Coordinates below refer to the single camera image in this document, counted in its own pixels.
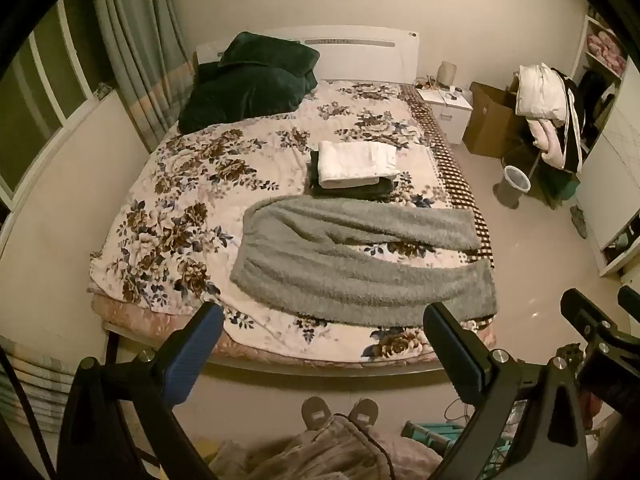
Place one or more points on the pink folded blankets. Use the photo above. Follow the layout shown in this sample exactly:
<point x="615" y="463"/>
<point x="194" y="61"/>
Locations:
<point x="605" y="50"/>

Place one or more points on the white wardrobe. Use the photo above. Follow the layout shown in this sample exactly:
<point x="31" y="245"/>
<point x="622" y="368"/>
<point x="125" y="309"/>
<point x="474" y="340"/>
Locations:
<point x="612" y="185"/>

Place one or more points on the brown cardboard box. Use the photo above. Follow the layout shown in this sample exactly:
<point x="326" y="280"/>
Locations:
<point x="487" y="120"/>

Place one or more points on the dark green pillow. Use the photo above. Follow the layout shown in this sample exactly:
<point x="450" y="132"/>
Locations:
<point x="270" y="52"/>

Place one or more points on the grey-green curtain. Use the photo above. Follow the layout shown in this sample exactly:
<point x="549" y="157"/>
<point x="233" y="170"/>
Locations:
<point x="140" y="40"/>

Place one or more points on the black jacket with white stripes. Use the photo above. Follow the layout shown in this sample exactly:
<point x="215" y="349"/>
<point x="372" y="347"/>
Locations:
<point x="575" y="130"/>

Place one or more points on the dark bed frame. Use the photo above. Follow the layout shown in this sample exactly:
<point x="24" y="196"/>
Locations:
<point x="300" y="366"/>

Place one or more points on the grey trash bin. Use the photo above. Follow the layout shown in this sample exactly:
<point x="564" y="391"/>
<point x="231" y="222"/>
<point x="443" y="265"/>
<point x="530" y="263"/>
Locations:
<point x="512" y="185"/>

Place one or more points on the pink garment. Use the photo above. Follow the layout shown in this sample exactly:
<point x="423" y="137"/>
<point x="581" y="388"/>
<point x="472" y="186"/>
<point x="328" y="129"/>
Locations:
<point x="547" y="142"/>

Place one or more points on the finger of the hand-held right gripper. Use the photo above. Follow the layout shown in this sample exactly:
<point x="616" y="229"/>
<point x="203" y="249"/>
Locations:
<point x="631" y="300"/>
<point x="587" y="317"/>

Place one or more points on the dark green pillows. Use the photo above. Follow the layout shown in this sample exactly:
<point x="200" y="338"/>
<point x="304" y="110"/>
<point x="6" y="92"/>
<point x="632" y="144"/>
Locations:
<point x="240" y="100"/>

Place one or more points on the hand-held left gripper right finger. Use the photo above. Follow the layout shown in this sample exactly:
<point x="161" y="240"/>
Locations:
<point x="452" y="355"/>

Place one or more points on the dark slipper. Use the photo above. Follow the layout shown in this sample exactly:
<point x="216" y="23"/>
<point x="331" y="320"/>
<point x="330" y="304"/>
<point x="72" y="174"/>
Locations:
<point x="579" y="220"/>

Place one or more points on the window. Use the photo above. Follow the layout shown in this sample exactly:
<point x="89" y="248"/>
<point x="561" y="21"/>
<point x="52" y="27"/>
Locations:
<point x="45" y="90"/>

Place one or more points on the floral bed blanket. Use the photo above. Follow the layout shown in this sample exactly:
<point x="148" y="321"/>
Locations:
<point x="200" y="185"/>

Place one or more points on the white headboard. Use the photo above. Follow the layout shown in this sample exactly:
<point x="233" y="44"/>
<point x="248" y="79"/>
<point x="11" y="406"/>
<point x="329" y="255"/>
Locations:
<point x="360" y="57"/>

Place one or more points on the dark green folded garment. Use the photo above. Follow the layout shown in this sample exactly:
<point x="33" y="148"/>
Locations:
<point x="350" y="191"/>

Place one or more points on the teal plastic rack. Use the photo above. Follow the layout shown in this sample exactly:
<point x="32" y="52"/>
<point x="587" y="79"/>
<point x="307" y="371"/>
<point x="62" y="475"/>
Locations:
<point x="430" y="432"/>

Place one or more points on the white nightstand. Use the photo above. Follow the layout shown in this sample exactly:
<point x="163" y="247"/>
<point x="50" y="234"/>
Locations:
<point x="450" y="115"/>

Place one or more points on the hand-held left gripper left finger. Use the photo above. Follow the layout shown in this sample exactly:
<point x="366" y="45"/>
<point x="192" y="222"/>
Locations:
<point x="192" y="360"/>

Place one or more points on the grey slipper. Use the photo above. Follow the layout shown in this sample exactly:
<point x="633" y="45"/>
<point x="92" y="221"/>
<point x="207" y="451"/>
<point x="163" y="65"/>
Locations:
<point x="363" y="411"/>
<point x="316" y="412"/>

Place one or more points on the grey fuzzy pants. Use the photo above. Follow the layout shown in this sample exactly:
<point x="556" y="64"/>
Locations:
<point x="325" y="265"/>

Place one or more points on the dark green chair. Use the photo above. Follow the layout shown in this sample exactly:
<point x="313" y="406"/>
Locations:
<point x="550" y="180"/>

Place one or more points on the small beige table lamp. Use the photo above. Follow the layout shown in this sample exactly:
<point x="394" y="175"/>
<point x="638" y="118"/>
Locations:
<point x="448" y="74"/>

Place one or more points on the stack of folded quilts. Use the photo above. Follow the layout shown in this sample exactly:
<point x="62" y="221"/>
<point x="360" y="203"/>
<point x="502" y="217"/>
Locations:
<point x="30" y="385"/>

